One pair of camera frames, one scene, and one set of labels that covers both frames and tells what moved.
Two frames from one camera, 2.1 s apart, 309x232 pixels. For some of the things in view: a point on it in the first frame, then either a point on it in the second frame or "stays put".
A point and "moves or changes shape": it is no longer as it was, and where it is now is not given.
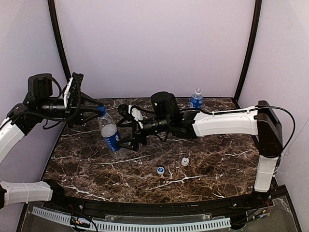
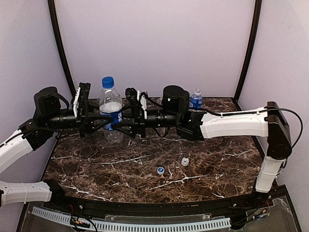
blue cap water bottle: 110,133 moves or changes shape
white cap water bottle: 196,99 stays put
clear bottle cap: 185,161 stays put
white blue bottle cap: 161,170 stays put
